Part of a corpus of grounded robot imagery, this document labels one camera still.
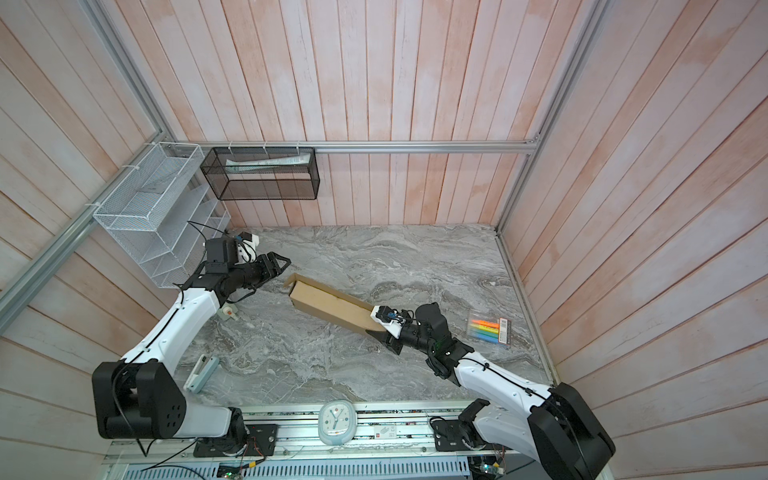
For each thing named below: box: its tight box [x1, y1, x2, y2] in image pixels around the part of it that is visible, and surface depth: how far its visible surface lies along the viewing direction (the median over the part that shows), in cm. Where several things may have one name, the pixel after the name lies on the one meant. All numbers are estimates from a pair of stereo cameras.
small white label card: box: [374, 425, 397, 439], surface depth 76 cm
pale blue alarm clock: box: [318, 400, 358, 446], surface depth 76 cm
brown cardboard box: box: [284, 273, 386, 335], surface depth 76 cm
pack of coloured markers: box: [466, 316, 512, 348], surface depth 94 cm
